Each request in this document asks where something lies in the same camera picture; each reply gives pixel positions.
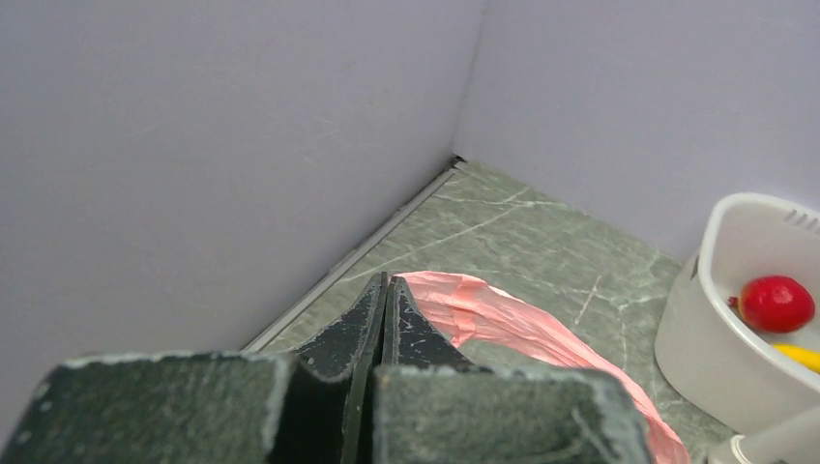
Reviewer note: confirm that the red fake apple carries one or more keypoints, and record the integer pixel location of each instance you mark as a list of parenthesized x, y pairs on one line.
[(776, 304)]

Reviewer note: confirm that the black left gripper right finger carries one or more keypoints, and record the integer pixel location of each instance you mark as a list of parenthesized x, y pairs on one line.
[(433, 405)]

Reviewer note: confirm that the pink plastic bag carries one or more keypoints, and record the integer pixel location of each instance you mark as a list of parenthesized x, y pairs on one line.
[(466, 307)]

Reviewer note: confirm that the white plastic basin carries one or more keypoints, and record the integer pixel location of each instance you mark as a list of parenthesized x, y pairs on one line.
[(705, 351)]

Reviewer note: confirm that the white pvc pipe frame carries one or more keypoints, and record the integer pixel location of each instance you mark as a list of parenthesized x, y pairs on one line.
[(795, 441)]

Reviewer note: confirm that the yellow fake banana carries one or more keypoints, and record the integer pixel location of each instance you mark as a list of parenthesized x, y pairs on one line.
[(805, 357)]

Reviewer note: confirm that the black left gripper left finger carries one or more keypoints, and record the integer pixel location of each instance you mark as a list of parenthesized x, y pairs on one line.
[(310, 404)]

